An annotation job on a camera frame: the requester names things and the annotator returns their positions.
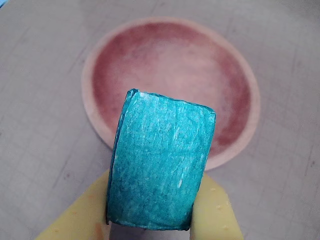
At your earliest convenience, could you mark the gridded gift wrap paper sheet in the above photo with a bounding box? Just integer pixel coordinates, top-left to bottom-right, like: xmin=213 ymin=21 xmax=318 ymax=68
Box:
xmin=0 ymin=0 xmax=320 ymax=240

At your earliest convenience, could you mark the blue rectangular block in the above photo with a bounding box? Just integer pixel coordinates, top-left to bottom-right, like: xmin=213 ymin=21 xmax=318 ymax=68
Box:
xmin=106 ymin=87 xmax=217 ymax=231

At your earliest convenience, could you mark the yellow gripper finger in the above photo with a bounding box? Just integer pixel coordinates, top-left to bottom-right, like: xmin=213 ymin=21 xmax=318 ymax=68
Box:
xmin=34 ymin=169 xmax=111 ymax=240
xmin=188 ymin=172 xmax=245 ymax=240

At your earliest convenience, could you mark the round wooden bowl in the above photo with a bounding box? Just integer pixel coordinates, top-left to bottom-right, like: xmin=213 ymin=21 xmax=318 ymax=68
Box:
xmin=81 ymin=16 xmax=261 ymax=172

